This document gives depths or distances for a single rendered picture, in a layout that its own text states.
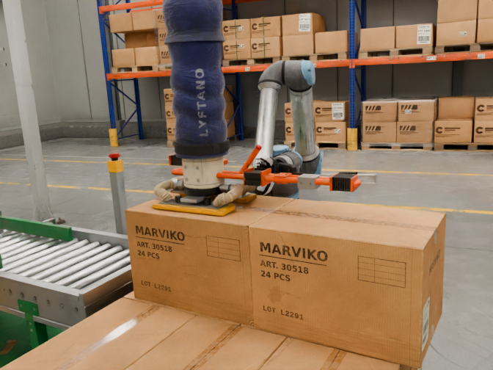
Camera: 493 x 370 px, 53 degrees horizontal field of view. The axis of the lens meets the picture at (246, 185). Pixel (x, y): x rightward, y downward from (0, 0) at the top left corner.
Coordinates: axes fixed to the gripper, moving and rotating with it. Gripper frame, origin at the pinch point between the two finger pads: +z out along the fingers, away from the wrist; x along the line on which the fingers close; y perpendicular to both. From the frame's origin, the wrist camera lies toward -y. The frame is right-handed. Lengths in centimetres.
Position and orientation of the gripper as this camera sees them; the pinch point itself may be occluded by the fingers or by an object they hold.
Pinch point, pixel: (263, 176)
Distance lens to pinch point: 191.6
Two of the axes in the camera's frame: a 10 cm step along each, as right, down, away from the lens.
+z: -4.7, 2.2, -8.6
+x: -0.5, -9.7, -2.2
